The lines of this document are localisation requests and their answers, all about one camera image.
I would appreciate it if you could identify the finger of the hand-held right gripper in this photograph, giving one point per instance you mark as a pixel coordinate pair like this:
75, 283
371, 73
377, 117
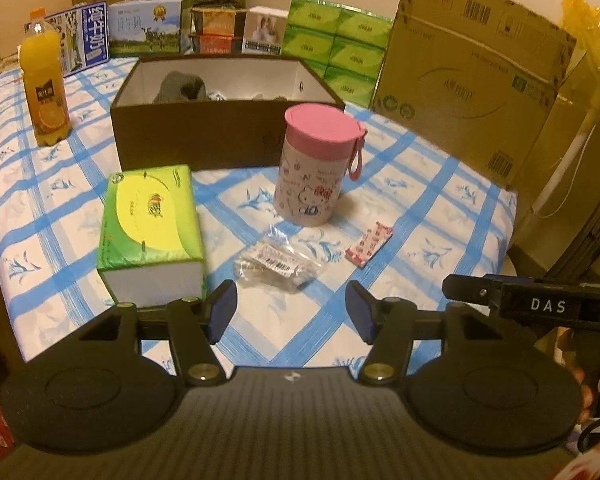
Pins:
472, 291

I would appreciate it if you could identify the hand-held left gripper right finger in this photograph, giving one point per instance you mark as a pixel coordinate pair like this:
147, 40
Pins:
360, 312

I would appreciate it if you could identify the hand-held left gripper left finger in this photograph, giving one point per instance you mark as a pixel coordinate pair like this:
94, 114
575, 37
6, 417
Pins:
221, 310

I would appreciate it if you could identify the dark brown cardboard box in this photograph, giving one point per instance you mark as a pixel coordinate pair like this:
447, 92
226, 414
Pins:
190, 130

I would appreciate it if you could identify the grey cloth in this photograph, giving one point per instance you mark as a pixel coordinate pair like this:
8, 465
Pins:
180, 87

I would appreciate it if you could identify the red patterned packet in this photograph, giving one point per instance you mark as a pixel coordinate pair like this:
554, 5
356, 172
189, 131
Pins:
370, 244

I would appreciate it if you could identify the cotton swab bag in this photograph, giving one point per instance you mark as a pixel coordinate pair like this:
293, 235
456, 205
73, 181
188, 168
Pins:
280, 260

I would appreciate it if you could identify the blue plaid blanket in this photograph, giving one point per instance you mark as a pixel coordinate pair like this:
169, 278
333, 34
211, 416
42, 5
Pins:
405, 200

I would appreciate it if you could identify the single green tissue pack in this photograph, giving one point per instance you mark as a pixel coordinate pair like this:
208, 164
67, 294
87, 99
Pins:
150, 220

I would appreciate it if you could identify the white pole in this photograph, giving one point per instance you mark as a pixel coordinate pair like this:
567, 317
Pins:
572, 155

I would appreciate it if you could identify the pink lid cartoon cup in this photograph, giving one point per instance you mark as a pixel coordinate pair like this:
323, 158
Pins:
310, 170

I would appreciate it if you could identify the red and white package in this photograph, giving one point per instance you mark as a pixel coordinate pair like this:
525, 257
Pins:
592, 465

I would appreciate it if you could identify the plain cardboard carton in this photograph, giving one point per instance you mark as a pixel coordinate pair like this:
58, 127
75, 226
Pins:
560, 135

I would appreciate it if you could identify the large printed cardboard carton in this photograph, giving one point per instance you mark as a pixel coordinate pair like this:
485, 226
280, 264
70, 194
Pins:
465, 85

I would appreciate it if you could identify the yellow plastic bag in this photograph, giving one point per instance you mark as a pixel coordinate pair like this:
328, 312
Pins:
595, 40

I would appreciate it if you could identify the stack of green tissue packs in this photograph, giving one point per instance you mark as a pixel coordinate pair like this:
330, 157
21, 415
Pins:
335, 45

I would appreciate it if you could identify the orange gift box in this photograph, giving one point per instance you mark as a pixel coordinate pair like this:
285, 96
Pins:
217, 30

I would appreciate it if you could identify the orange juice bottle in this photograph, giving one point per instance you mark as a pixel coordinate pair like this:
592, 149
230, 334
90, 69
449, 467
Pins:
45, 90

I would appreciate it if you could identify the white photo box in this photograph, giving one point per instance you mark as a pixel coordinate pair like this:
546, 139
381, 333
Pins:
265, 30

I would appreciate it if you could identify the white and blue milk box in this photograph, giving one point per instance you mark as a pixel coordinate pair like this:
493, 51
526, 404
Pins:
145, 27

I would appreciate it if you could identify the blue milk carton box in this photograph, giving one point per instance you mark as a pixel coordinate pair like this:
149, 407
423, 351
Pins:
80, 40

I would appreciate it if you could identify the dark slatted frame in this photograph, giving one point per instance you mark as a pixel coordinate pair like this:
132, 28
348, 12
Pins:
590, 240

